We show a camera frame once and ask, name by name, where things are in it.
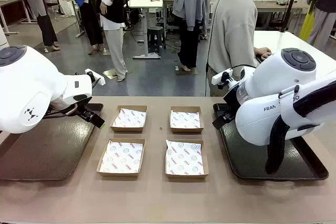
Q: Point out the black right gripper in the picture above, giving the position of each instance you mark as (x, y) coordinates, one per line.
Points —
(231, 102)

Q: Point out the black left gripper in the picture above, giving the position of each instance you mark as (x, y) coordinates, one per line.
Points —
(84, 110)

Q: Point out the brown cardboard food box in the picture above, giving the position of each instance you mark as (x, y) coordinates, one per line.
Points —
(127, 129)
(118, 174)
(186, 130)
(186, 176)

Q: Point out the white printed paper liner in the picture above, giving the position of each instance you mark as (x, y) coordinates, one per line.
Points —
(122, 157)
(185, 120)
(183, 157)
(128, 119)

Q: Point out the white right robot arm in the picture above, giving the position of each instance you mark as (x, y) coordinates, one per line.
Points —
(275, 77)

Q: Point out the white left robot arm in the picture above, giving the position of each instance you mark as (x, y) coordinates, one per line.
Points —
(26, 90)

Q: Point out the person's right forearm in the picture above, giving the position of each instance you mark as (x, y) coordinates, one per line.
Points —
(253, 40)

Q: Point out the dark rectangular serving tray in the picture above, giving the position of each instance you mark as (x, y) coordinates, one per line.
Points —
(249, 161)
(39, 150)

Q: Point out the person's right hand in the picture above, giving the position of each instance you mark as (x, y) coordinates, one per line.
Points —
(262, 51)

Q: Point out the gold floor plate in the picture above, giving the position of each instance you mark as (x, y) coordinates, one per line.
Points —
(110, 74)

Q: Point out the person in beige sweater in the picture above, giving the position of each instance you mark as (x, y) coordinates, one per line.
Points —
(231, 37)

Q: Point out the black plastic stool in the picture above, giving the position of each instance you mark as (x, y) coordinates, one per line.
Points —
(155, 37)

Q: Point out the large white table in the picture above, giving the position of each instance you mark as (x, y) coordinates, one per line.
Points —
(288, 43)

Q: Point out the background workbench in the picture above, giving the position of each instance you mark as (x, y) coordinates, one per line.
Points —
(270, 5)

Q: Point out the yellow hanging cloth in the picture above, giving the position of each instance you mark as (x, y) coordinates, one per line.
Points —
(307, 27)

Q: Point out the white standing desk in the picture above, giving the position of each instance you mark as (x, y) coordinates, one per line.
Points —
(144, 2)

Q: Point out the mannequin in purple cloak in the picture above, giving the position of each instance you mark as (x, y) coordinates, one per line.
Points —
(39, 6)

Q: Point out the black tripod pole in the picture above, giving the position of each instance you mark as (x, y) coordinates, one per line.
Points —
(290, 6)

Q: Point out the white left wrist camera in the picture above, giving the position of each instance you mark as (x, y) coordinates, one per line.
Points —
(99, 79)

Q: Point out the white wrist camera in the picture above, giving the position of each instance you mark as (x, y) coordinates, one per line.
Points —
(221, 76)
(99, 79)

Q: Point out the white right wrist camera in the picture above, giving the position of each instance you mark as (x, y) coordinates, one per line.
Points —
(221, 76)

